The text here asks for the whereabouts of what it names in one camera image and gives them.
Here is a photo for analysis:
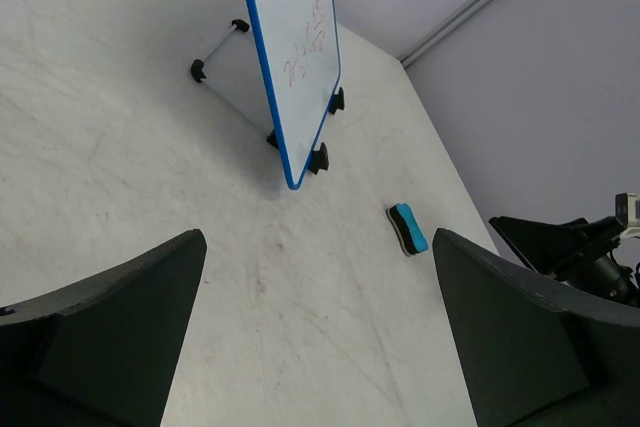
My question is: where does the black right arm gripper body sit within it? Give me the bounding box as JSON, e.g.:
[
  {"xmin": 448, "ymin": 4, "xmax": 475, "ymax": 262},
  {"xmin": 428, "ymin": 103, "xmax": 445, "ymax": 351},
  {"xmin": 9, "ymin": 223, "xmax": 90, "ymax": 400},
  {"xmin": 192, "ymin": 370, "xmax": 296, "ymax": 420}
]
[{"xmin": 548, "ymin": 217, "xmax": 639, "ymax": 307}]

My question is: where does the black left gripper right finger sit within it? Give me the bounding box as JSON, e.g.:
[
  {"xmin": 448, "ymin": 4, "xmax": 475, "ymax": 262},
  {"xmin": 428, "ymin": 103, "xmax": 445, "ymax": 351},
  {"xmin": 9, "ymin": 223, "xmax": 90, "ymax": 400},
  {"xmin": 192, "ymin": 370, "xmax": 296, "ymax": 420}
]
[{"xmin": 432, "ymin": 229, "xmax": 639, "ymax": 426}]

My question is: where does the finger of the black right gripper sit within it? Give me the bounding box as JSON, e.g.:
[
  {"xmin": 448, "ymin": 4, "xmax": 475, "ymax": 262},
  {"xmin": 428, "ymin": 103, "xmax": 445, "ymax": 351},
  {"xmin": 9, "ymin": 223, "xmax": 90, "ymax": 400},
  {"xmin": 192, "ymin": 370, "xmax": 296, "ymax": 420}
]
[{"xmin": 489, "ymin": 216, "xmax": 588, "ymax": 275}]

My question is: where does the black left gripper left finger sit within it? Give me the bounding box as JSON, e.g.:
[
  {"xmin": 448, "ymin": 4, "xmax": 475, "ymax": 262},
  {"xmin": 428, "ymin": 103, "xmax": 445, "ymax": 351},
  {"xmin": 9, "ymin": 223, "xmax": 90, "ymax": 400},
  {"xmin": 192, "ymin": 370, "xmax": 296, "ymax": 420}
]
[{"xmin": 1, "ymin": 229, "xmax": 207, "ymax": 426}]

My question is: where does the blue black whiteboard eraser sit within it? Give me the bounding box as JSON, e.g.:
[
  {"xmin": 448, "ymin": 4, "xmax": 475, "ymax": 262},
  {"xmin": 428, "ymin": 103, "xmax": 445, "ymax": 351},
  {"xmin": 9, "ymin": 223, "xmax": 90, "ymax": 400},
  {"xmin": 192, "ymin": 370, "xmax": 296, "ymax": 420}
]
[{"xmin": 386, "ymin": 203, "xmax": 429, "ymax": 257}]

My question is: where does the blue framed whiteboard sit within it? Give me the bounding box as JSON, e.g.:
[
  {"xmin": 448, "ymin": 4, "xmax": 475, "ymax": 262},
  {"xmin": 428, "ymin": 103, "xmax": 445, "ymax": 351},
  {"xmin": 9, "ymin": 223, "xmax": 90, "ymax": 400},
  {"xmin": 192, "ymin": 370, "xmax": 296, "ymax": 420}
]
[{"xmin": 238, "ymin": 0, "xmax": 343, "ymax": 191}]

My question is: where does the whiteboard stand with black feet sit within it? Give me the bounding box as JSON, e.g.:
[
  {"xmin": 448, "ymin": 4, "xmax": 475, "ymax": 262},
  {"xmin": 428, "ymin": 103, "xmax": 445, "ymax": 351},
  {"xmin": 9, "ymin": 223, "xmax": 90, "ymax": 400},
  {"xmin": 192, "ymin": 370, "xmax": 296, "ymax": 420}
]
[{"xmin": 190, "ymin": 18, "xmax": 346, "ymax": 189}]

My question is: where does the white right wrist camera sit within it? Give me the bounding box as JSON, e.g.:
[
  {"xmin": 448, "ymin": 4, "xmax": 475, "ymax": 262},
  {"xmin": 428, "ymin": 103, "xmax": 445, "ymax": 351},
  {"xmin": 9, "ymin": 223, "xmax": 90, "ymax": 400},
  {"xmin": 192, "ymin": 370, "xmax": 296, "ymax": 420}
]
[{"xmin": 615, "ymin": 193, "xmax": 640, "ymax": 239}]

